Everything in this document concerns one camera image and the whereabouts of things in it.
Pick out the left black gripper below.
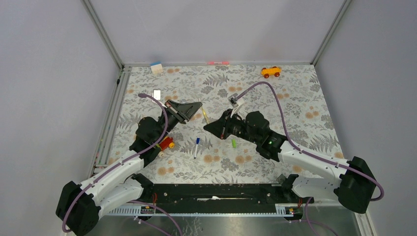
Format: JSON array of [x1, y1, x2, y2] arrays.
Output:
[[154, 99, 202, 144]]

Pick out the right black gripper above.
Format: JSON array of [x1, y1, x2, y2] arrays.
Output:
[[204, 109, 260, 145]]

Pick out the olive yellow marker pen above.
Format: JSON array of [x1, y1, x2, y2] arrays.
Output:
[[201, 108, 210, 124]]

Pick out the white pen with blue tip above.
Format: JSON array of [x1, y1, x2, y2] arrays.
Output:
[[193, 143, 199, 159]]

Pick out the pink marker pen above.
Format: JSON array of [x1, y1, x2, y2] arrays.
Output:
[[206, 61, 230, 65]]

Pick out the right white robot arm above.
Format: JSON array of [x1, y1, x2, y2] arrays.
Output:
[[204, 109, 377, 214]]

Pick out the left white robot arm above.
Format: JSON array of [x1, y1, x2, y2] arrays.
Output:
[[56, 100, 202, 236]]

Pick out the red yellow toy brick car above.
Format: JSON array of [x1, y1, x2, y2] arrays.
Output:
[[157, 136, 175, 156]]

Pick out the white block with blue top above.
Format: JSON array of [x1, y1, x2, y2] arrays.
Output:
[[150, 61, 164, 74]]

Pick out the orange toy car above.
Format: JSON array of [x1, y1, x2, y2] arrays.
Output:
[[261, 66, 281, 79]]

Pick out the floral patterned table mat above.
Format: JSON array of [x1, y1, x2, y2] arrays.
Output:
[[98, 65, 344, 183]]

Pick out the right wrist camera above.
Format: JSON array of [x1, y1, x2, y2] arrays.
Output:
[[228, 93, 245, 116]]

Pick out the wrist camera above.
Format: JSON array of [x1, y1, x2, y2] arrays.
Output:
[[152, 89, 161, 100], [228, 93, 245, 116]]

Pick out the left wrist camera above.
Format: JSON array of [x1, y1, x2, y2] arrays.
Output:
[[152, 89, 161, 100]]

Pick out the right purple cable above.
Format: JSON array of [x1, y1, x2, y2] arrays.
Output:
[[236, 81, 385, 202]]

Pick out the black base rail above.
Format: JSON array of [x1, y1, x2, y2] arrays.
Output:
[[138, 184, 309, 215]]

